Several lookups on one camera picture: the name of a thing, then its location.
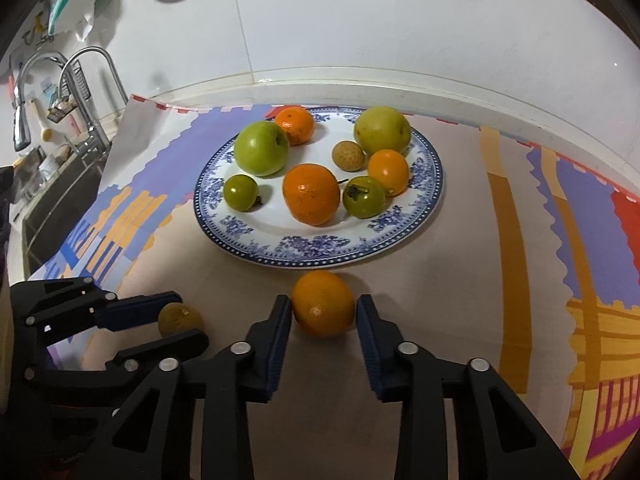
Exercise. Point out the dark kitchen sink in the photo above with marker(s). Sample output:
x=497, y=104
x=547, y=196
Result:
x=60, y=210

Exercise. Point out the blue patterned white plate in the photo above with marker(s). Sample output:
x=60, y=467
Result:
x=272, y=220

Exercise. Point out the small green persimmon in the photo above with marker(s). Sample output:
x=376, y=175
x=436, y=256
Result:
x=240, y=192

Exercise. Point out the green apple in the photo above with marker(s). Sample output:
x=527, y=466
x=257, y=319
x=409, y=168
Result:
x=261, y=148

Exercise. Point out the large orange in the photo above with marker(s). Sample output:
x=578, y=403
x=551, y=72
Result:
x=311, y=193

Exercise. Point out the colourful patterned table mat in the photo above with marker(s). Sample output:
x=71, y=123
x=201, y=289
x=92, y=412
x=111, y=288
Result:
x=500, y=260

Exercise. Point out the small orange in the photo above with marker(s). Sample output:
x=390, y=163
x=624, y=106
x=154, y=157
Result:
x=295, y=125

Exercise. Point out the yellow-green apple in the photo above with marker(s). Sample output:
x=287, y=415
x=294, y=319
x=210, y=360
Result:
x=382, y=130

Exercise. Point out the chrome arched faucet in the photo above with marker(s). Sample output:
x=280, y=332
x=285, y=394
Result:
x=95, y=130

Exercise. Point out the brown longan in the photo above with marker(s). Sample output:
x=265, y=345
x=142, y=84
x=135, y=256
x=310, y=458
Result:
x=348, y=155
x=181, y=316

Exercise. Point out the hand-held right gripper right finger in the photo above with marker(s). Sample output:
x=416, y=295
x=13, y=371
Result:
x=367, y=345

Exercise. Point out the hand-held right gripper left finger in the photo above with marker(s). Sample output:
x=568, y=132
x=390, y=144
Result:
x=280, y=345

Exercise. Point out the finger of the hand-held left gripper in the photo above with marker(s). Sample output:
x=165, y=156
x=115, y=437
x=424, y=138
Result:
x=135, y=312
x=170, y=347

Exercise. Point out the chrome pull-down faucet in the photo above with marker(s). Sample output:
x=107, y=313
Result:
x=21, y=120

